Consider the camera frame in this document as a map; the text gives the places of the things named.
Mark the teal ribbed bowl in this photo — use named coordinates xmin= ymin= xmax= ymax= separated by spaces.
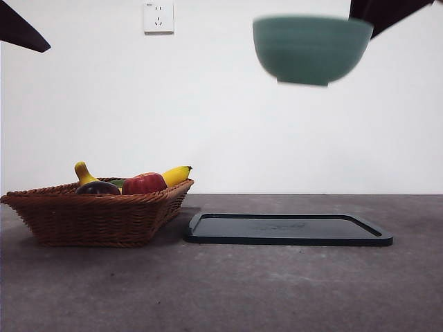
xmin=252 ymin=14 xmax=375 ymax=87

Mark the dark purple plum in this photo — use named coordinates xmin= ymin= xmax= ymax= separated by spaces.
xmin=75 ymin=181 xmax=121 ymax=196

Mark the yellow banana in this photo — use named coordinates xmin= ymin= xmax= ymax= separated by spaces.
xmin=74 ymin=161 xmax=194 ymax=196

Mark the red apple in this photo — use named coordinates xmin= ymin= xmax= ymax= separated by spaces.
xmin=121 ymin=172 xmax=168 ymax=196

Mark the brown wicker basket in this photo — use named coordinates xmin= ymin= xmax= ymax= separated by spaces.
xmin=0 ymin=178 xmax=195 ymax=249

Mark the black rectangular tray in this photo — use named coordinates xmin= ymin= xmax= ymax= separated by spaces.
xmin=183 ymin=212 xmax=395 ymax=247

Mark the white wall socket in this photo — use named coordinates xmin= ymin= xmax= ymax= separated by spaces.
xmin=143 ymin=0 xmax=175 ymax=35

